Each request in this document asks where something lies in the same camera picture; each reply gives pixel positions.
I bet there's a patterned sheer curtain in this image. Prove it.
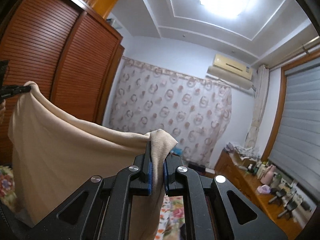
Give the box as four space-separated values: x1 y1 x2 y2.
108 58 232 168

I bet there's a brown louvered wardrobe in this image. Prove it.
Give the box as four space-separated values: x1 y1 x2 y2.
0 0 125 165

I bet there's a wall air conditioner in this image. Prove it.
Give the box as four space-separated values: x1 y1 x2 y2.
207 54 253 90

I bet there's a floral bed quilt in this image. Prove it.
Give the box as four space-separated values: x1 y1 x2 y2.
1 166 185 239

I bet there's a wooden sideboard cabinet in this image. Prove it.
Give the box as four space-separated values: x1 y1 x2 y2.
214 150 302 239

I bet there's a grey window blind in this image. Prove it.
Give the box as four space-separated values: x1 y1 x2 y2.
269 66 319 202

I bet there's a cream tied curtain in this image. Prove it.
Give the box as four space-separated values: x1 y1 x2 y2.
244 64 270 148

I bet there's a peach t-shirt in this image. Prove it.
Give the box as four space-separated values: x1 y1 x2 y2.
8 81 177 239

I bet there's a pink thermos jug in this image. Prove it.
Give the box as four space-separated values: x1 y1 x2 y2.
260 165 276 185

